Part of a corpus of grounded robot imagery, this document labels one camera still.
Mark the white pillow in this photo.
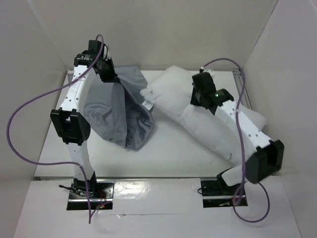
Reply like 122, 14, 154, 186
140, 65, 268, 167

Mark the grey pillowcase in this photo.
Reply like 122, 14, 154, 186
68, 64, 157, 152

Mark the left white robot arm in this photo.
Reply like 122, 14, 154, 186
50, 39, 119, 198

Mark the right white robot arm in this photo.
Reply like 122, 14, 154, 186
191, 71, 284, 194

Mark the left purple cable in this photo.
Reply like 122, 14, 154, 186
6, 34, 105, 224

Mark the purple cable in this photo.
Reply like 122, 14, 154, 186
6, 34, 105, 224
200, 58, 270, 222

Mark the aluminium frame rail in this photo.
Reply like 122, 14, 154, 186
232, 68, 253, 110

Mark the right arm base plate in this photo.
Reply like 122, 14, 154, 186
197, 178, 240, 208

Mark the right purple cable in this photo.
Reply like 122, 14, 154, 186
200, 58, 270, 222

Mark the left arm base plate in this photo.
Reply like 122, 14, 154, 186
66, 179, 114, 211

